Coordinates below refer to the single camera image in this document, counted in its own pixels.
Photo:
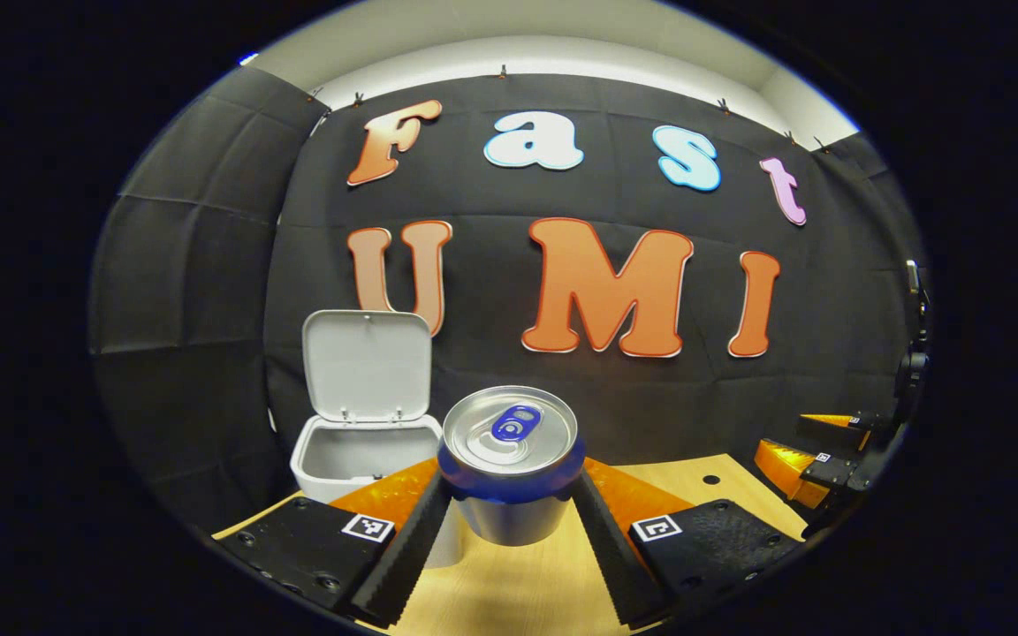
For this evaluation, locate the wooden desktop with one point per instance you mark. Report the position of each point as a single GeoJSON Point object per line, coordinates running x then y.
{"type": "Point", "coordinates": [509, 592]}

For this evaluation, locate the blue pop can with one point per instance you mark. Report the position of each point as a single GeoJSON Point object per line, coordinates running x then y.
{"type": "Point", "coordinates": [509, 512]}

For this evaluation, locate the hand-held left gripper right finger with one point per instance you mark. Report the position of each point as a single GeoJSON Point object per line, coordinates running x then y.
{"type": "Point", "coordinates": [606, 556]}

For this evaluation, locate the white desktop garbage bin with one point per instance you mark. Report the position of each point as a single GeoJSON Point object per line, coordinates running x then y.
{"type": "Point", "coordinates": [368, 362]}

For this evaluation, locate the row of small cloth clips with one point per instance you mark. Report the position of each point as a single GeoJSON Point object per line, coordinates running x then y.
{"type": "Point", "coordinates": [503, 71]}

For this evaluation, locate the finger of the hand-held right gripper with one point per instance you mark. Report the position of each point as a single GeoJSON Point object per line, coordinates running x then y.
{"type": "Point", "coordinates": [862, 422]}
{"type": "Point", "coordinates": [831, 473]}

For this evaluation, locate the black backdrop cloth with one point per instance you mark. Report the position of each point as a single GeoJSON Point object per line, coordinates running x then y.
{"type": "Point", "coordinates": [208, 265]}

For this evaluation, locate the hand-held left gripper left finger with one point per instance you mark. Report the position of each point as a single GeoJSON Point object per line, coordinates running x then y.
{"type": "Point", "coordinates": [412, 556]}

